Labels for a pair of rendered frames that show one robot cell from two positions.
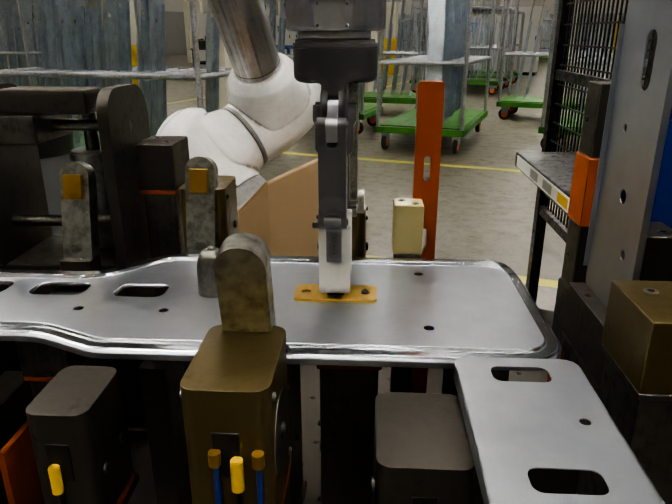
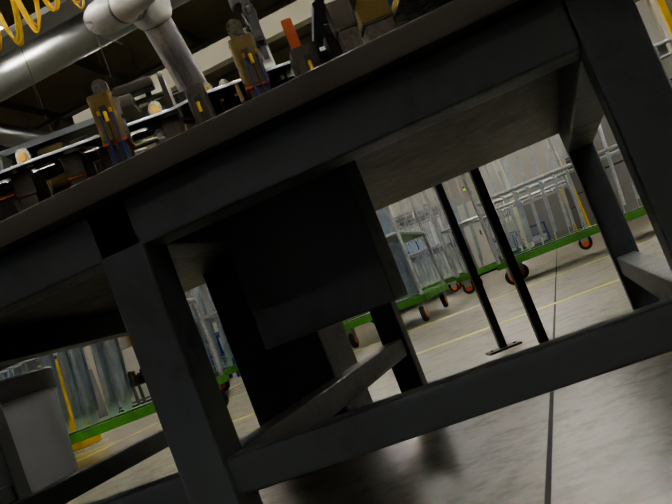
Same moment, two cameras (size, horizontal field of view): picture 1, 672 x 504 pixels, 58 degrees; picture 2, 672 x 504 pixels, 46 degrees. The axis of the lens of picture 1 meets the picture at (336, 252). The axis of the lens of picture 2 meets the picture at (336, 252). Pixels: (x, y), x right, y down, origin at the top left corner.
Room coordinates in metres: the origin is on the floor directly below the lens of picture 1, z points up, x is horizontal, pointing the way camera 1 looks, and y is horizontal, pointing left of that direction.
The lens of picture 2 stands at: (-1.42, 0.25, 0.37)
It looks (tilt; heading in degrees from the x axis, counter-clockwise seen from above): 4 degrees up; 353
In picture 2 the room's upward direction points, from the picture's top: 21 degrees counter-clockwise
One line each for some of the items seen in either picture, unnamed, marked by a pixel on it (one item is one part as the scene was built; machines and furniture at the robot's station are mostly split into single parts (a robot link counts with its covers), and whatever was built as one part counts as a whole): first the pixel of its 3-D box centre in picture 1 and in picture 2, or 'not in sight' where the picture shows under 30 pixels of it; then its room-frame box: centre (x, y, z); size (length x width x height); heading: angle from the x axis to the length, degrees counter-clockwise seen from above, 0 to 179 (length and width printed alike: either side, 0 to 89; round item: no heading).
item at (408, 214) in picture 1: (402, 339); not in sight; (0.68, -0.09, 0.88); 0.04 x 0.04 x 0.37; 87
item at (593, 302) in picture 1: (581, 432); not in sight; (0.54, -0.26, 0.85); 0.12 x 0.03 x 0.30; 177
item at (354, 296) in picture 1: (335, 289); not in sight; (0.56, 0.00, 1.01); 0.08 x 0.04 x 0.01; 87
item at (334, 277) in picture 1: (334, 258); (267, 59); (0.54, 0.00, 1.05); 0.03 x 0.01 x 0.07; 87
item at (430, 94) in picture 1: (420, 282); (317, 101); (0.71, -0.11, 0.95); 0.03 x 0.01 x 0.50; 87
